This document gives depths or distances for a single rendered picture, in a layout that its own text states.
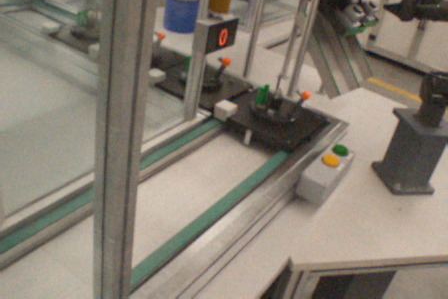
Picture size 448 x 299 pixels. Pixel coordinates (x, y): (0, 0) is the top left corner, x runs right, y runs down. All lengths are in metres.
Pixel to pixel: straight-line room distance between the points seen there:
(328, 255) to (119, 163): 0.73
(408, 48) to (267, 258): 4.50
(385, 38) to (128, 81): 5.07
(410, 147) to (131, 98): 1.02
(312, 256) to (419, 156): 0.44
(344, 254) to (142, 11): 0.83
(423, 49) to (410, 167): 4.04
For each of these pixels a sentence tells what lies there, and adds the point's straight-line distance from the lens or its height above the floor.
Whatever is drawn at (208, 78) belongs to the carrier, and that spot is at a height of 0.99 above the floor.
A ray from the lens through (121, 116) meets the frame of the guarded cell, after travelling 0.37.
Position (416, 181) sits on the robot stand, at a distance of 1.37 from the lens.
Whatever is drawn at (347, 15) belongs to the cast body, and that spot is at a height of 1.24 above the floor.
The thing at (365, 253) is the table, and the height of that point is 0.86.
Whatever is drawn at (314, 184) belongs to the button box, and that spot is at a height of 0.95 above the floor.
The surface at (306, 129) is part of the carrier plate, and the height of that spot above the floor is 0.97.
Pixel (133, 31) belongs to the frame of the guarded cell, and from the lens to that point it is 0.35.
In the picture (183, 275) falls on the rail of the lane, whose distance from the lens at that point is 0.79.
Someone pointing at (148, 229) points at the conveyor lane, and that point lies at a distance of 0.93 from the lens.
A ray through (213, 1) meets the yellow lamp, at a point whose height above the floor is 1.28.
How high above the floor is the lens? 1.55
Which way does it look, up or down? 31 degrees down
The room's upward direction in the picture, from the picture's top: 12 degrees clockwise
